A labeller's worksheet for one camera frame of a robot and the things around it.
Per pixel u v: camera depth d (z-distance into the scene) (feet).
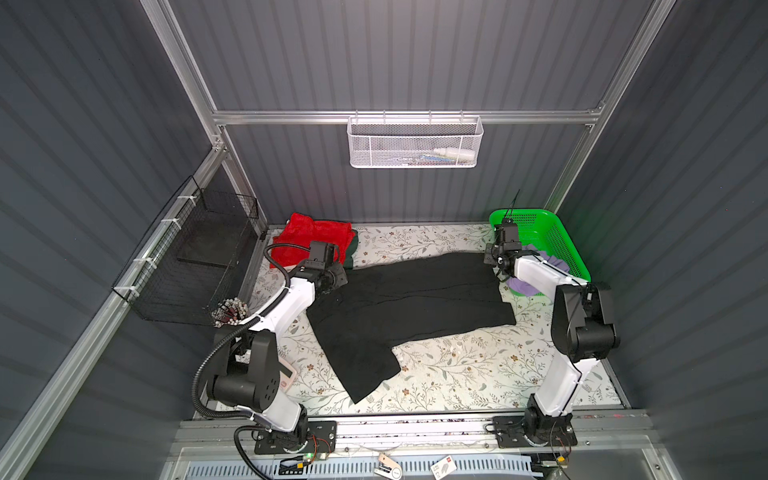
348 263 3.55
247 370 1.46
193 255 2.42
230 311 2.59
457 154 2.84
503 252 2.54
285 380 2.64
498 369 2.77
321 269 2.32
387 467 2.23
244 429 2.09
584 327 1.67
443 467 2.27
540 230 3.86
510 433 2.41
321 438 2.37
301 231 3.67
